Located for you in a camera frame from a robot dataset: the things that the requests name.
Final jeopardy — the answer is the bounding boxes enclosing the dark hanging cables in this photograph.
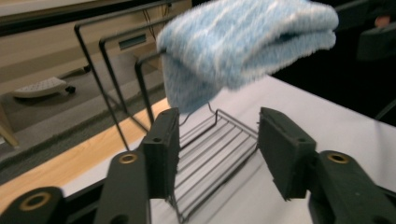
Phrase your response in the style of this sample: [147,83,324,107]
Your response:
[141,2,174,40]

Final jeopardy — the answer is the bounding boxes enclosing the white office chair base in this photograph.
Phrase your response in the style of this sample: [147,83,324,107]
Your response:
[11,76,77,100]

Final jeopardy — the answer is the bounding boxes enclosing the wooden furniture leg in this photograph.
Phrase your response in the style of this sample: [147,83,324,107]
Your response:
[0,105,21,149]

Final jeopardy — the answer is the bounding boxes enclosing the black wire rack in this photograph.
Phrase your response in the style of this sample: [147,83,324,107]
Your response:
[73,0,260,224]

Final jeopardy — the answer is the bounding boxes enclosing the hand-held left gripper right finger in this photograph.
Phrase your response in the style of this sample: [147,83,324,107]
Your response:
[257,106,318,202]

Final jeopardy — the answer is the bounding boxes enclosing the beige cabinet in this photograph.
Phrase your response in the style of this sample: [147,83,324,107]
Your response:
[0,0,192,96]

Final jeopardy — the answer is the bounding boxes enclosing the light blue fluffy towel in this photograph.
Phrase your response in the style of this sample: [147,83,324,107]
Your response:
[156,0,340,115]

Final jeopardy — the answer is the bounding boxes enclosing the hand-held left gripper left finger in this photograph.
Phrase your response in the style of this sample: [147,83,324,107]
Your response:
[140,107,181,201]

